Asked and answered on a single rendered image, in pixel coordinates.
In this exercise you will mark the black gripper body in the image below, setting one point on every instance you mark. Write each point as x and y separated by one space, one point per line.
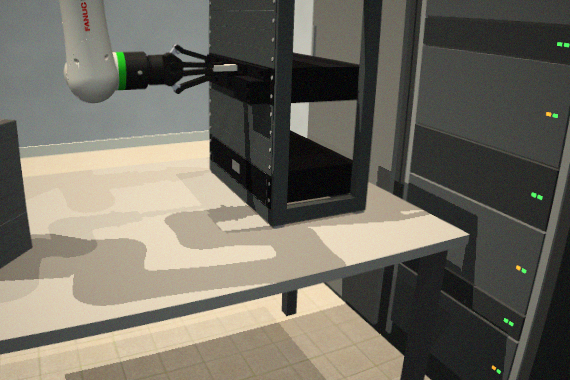
160 72

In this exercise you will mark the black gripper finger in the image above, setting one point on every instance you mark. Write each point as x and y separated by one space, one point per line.
208 64
207 71

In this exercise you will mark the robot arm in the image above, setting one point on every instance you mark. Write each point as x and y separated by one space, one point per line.
92 74

